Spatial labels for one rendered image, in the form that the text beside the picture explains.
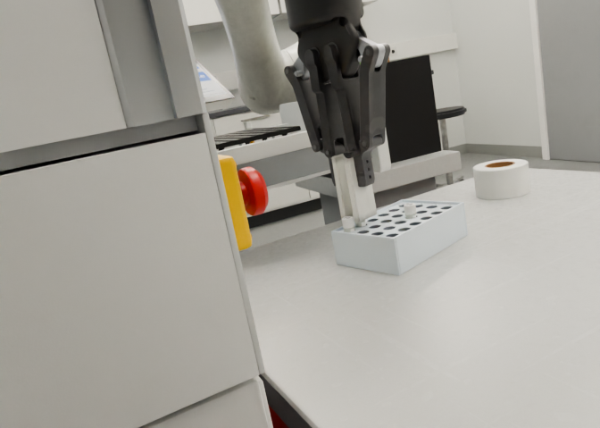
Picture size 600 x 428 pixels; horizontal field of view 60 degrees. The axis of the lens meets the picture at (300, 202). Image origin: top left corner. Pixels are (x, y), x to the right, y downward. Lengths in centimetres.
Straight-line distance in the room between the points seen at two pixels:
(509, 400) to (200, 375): 17
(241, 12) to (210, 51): 350
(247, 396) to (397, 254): 24
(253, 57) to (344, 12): 63
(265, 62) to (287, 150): 50
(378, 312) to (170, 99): 26
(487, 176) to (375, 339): 38
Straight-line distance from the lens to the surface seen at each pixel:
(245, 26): 106
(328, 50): 52
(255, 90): 120
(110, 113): 26
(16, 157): 26
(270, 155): 65
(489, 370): 36
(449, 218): 57
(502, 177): 72
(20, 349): 27
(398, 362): 37
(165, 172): 26
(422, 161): 110
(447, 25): 557
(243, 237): 39
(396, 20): 525
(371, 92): 50
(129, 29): 26
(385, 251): 51
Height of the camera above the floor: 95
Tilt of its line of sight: 12 degrees down
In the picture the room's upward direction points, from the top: 11 degrees counter-clockwise
